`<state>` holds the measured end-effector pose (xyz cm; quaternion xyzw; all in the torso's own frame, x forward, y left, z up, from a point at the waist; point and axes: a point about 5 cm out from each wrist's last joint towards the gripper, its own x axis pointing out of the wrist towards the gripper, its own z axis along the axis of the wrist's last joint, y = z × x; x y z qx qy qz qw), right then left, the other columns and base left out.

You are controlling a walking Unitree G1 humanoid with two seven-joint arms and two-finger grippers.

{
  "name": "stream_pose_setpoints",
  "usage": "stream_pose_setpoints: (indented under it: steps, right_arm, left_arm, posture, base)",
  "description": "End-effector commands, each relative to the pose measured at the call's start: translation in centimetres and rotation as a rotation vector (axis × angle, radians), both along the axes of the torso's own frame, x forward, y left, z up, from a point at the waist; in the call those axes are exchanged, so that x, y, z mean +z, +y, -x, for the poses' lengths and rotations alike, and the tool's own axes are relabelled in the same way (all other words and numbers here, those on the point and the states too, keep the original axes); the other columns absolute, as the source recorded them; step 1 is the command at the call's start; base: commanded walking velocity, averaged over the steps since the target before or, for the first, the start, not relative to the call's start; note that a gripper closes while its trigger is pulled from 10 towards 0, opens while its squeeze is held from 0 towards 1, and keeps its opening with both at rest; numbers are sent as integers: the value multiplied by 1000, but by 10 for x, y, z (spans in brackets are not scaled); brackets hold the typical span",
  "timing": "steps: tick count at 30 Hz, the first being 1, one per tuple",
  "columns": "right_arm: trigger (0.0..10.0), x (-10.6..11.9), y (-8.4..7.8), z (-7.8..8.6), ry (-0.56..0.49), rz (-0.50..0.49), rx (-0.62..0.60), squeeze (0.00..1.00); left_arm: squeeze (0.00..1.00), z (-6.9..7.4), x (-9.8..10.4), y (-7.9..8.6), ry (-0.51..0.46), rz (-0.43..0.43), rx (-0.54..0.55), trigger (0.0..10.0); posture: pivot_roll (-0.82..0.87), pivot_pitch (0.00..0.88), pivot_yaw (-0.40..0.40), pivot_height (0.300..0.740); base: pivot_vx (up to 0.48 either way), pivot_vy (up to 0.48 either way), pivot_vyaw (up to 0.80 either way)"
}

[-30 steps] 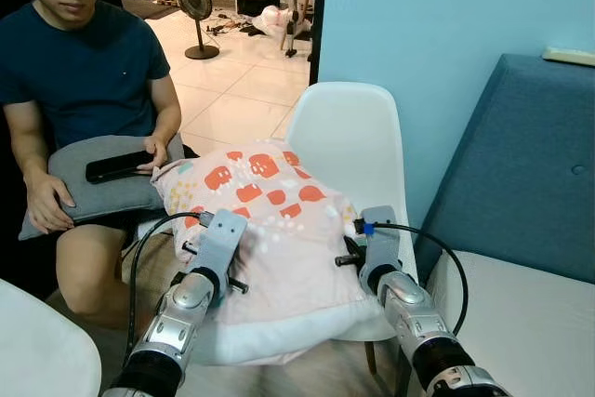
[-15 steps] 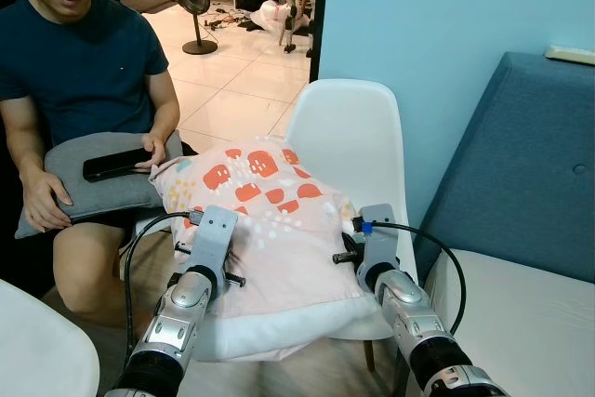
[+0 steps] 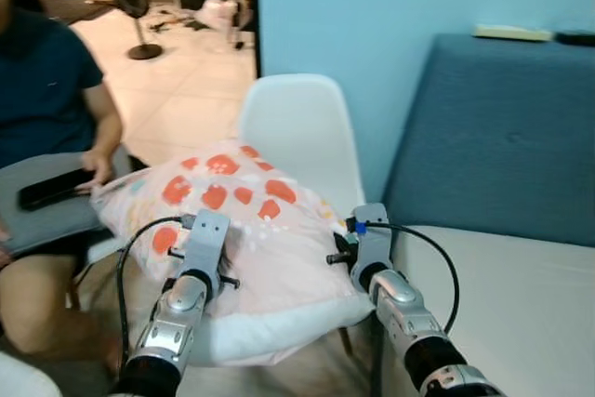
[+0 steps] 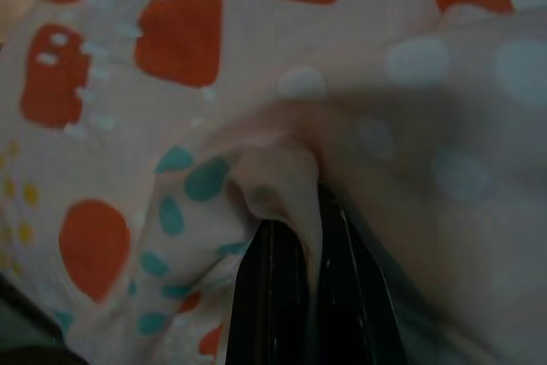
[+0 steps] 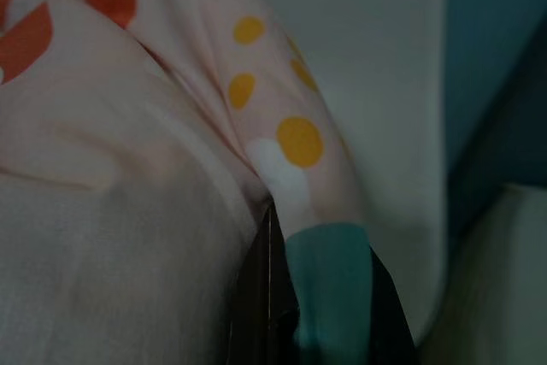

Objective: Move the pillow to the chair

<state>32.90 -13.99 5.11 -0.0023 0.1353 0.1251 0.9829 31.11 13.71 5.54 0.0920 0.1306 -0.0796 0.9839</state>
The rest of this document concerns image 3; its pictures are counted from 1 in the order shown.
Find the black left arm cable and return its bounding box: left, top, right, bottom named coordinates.
left=115, top=215, right=192, bottom=366

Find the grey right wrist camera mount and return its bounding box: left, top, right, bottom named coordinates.
left=351, top=203, right=394, bottom=272

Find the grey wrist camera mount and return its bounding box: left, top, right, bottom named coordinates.
left=351, top=203, right=394, bottom=272
left=181, top=209, right=232, bottom=275

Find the beige sofa seat cushion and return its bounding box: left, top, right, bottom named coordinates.
left=381, top=224, right=595, bottom=397

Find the black remote control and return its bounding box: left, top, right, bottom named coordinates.
left=17, top=167, right=95, bottom=212

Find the blue fabric sofa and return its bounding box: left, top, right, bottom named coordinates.
left=381, top=33, right=595, bottom=397

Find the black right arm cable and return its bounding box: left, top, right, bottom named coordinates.
left=358, top=220, right=462, bottom=335

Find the white pillow with orange spots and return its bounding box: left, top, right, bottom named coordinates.
left=91, top=143, right=375, bottom=367

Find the dark floor mat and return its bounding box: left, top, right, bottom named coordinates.
left=41, top=0, right=118, bottom=25

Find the white plastic bag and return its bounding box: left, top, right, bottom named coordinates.
left=197, top=0, right=241, bottom=33

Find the white plastic chair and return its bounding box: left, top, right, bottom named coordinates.
left=239, top=73, right=368, bottom=356

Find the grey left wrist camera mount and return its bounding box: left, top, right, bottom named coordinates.
left=181, top=209, right=232, bottom=275

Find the small black flat object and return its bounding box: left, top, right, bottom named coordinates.
left=554, top=32, right=595, bottom=47

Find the white rounded object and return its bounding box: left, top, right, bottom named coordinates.
left=0, top=351, right=64, bottom=397

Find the person's left hand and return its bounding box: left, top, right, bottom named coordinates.
left=81, top=150, right=115, bottom=196

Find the person in dark blue shirt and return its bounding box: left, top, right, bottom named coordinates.
left=0, top=0, right=126, bottom=370

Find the pale yellow flat box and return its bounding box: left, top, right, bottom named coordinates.
left=472, top=24, right=555, bottom=43

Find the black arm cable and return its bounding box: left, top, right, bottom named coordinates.
left=115, top=215, right=192, bottom=366
left=358, top=220, right=462, bottom=335

